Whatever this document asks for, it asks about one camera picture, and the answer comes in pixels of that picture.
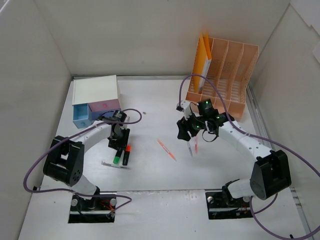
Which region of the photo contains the orange cap black highlighter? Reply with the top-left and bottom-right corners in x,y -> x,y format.
122,145 -> 131,166

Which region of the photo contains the green cap black highlighter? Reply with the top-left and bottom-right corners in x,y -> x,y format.
113,148 -> 123,165

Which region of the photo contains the pink drawer with knob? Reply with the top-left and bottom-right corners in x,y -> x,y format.
88,98 -> 121,112

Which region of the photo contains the orange folder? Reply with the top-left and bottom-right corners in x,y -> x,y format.
192,32 -> 212,94

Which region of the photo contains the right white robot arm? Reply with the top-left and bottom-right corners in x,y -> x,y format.
176,99 -> 292,206

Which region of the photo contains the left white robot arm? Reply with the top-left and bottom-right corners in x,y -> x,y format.
43,110 -> 130,210

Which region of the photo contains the red clear pen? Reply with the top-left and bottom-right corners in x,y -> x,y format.
194,136 -> 198,154

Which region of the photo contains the blue clear pen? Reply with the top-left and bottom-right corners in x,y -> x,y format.
187,141 -> 193,158

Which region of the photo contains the clear dark pen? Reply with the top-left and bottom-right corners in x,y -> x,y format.
101,161 -> 131,170

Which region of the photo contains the pink pen left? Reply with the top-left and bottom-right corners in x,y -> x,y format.
157,139 -> 177,161

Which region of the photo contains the dark blue lower drawer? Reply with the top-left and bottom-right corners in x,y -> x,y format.
90,108 -> 121,122

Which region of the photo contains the peach file organizer rack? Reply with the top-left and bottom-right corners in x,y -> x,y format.
185,37 -> 260,121

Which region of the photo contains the white drawer box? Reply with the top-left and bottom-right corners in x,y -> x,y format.
72,75 -> 120,105

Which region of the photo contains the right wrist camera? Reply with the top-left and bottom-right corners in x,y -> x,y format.
176,100 -> 193,120

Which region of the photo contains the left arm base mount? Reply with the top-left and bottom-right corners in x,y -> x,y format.
68,194 -> 117,224

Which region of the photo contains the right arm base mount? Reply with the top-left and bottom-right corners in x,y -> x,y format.
205,190 -> 253,220

